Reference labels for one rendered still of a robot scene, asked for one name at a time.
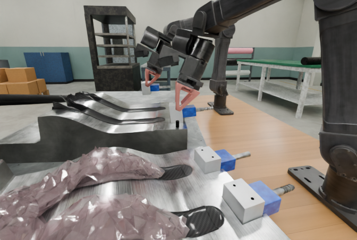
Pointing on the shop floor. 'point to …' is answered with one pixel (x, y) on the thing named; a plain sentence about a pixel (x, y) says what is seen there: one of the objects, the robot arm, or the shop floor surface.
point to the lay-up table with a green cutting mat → (287, 92)
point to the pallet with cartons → (21, 82)
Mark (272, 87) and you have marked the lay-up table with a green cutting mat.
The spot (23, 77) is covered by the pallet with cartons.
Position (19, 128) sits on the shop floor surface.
